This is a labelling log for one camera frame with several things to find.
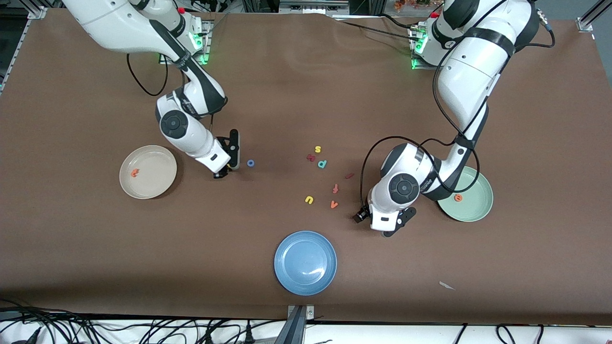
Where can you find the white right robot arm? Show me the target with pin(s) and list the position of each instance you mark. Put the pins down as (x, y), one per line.
(119, 24)

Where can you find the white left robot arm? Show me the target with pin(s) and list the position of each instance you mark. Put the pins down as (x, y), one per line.
(473, 81)

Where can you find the beige brown plate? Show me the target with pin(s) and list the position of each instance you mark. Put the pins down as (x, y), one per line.
(153, 184)

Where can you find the blue plate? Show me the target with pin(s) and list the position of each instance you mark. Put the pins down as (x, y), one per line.
(305, 263)

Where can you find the large table cover sheet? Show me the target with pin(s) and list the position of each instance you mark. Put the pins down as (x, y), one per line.
(296, 105)

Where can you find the small white paper scrap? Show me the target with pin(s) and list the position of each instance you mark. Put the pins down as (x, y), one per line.
(447, 285)

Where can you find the pale green plate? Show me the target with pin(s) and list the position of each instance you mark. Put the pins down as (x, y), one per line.
(478, 205)

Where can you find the grey metal box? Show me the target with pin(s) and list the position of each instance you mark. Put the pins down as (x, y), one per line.
(311, 7)

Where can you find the orange flower decoration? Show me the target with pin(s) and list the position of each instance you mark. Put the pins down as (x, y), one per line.
(406, 5)

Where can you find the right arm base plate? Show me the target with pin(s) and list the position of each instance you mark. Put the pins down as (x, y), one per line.
(205, 36)

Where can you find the short aluminium profile bracket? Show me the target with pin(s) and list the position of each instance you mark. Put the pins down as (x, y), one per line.
(296, 329)

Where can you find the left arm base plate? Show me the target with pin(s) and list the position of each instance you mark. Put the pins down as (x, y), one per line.
(449, 68)

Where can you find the aluminium frame corner profile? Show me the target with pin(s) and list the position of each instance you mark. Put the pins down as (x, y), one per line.
(585, 23)
(36, 9)

